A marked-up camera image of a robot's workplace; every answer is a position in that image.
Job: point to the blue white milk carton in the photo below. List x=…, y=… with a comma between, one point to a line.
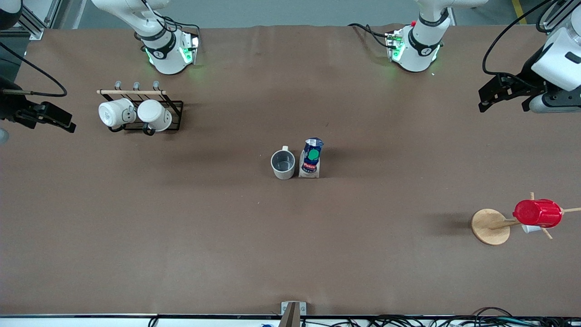
x=311, y=159

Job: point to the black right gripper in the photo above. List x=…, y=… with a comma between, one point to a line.
x=11, y=108

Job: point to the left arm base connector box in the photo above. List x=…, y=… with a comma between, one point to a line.
x=394, y=45

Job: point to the white mug with dotted base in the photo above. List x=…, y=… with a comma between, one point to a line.
x=113, y=113

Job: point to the aluminium frame profile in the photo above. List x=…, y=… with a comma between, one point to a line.
x=560, y=18
x=34, y=22

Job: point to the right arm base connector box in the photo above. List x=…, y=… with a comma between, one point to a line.
x=191, y=49

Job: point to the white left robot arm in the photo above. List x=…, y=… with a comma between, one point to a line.
x=417, y=54

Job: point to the small white cup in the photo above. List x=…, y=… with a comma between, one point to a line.
x=530, y=229

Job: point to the metal table edge bracket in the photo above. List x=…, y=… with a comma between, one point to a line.
x=285, y=307

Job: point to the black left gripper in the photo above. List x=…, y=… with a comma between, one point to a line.
x=528, y=76

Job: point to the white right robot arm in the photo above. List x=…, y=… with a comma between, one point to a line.
x=168, y=59

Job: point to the brown bar at bracket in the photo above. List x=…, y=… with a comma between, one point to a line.
x=290, y=318

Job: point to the wooden mug tree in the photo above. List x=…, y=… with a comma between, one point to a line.
x=490, y=226

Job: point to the red plastic cup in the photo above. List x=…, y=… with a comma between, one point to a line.
x=538, y=213

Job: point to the plain white mug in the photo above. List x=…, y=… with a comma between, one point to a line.
x=154, y=116

